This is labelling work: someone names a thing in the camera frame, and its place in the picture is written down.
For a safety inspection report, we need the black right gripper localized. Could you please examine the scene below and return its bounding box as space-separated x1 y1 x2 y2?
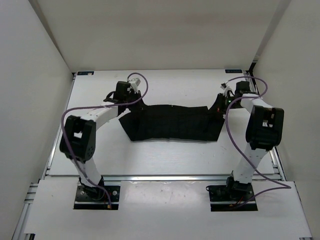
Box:
207 93 244 115

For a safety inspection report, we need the black skirt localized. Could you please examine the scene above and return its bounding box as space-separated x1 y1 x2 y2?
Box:
119 104 225 142

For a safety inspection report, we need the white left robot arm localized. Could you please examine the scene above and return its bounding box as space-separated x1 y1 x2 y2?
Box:
59 77 143 201

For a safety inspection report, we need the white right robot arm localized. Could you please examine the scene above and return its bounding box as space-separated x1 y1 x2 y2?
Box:
210 81 285 201

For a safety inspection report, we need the blue right corner label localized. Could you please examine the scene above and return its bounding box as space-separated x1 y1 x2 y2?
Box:
225 69 243 74

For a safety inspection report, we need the blue corner label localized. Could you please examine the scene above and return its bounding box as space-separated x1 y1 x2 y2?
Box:
225 69 243 74
77 71 94 76

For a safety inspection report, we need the blue left corner label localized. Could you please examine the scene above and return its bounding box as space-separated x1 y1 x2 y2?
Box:
77 71 94 76

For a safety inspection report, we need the white front cover panel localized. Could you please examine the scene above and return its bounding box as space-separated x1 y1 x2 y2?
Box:
24 179 312 240

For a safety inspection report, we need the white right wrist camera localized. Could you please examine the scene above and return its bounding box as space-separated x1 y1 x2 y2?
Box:
220 83 234 98

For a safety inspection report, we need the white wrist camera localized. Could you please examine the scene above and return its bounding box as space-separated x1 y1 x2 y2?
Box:
127 77 141 94
220 83 234 98

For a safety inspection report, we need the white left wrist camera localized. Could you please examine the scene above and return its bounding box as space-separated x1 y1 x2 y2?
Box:
127 77 141 94

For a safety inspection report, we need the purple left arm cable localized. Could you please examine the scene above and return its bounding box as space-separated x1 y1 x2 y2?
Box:
61 72 150 206

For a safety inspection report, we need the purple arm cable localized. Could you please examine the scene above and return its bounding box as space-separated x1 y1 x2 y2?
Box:
61 72 150 206
221 76 292 207

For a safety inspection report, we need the aluminium right side rail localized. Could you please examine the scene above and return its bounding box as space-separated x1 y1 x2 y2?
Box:
246 59 287 181

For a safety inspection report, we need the aluminium rail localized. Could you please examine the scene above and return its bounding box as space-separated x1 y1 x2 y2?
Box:
102 175 283 182
246 59 287 181

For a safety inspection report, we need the aluminium front rail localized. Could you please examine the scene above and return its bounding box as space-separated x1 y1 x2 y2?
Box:
102 175 283 182

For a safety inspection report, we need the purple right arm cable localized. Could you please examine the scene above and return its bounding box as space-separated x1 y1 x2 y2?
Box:
221 76 292 207

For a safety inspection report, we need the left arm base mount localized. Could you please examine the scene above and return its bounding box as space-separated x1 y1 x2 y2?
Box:
73 183 121 211

